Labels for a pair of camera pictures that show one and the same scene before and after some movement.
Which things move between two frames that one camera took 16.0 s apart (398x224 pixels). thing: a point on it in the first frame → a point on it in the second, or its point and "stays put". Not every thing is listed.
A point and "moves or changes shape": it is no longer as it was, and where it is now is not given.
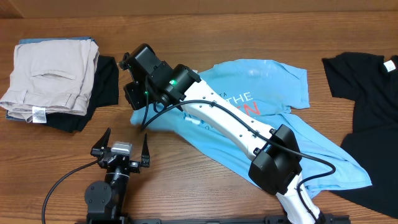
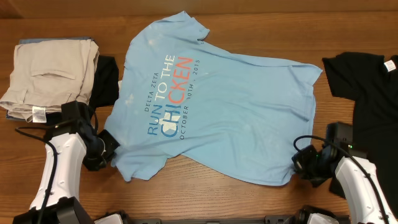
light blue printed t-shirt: [261, 90] moves or changes shape
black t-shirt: [371, 81] stays put
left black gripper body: [134, 166] → [102, 151]
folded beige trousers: [51, 78] stays put
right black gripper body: [134, 94] → [302, 160]
